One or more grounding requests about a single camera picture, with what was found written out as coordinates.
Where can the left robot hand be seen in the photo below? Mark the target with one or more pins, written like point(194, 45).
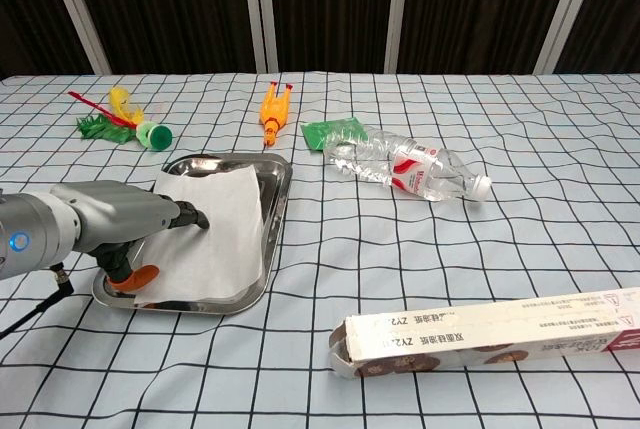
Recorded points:
point(115, 211)

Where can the white paper sheet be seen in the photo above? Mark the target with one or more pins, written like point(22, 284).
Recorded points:
point(225, 249)

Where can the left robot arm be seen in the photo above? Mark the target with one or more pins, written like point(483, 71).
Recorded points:
point(35, 234)

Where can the stainless steel tray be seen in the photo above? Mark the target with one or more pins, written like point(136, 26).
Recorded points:
point(277, 189)

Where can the checked blue tablecloth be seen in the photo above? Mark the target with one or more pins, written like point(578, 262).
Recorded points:
point(450, 249)

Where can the feather shuttlecock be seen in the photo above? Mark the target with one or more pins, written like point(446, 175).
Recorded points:
point(150, 135)

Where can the orange rubber chicken toy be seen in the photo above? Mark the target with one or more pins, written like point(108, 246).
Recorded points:
point(275, 111)

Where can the black pleated curtain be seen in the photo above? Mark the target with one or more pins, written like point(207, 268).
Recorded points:
point(175, 4)

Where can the green packet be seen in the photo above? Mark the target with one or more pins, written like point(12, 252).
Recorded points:
point(320, 131)

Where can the clear plastic water bottle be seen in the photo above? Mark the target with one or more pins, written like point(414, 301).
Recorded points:
point(415, 169)

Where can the long baking paper box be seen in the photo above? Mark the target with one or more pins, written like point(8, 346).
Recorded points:
point(475, 334)

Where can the white metal frame post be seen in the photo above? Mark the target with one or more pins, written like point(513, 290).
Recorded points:
point(77, 14)
point(565, 14)
point(397, 9)
point(260, 9)

